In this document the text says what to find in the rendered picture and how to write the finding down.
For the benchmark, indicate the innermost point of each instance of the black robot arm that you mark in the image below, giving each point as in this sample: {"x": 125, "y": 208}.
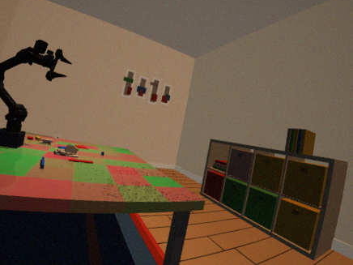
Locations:
{"x": 28, "y": 55}

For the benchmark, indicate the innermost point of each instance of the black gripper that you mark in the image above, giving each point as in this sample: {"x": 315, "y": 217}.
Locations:
{"x": 51, "y": 74}

